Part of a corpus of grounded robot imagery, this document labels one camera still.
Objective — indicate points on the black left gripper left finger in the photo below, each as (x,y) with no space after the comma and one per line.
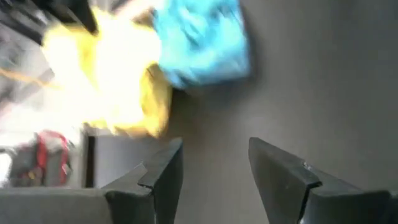
(161,186)

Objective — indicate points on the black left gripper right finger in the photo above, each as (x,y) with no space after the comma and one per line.
(286,193)

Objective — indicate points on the yellow microfiber towel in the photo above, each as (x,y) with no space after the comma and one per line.
(124,77)

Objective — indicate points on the blue microfiber towel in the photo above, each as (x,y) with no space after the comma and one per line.
(202,46)

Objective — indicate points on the orange and black vacuum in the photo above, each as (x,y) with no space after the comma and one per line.
(42,149)

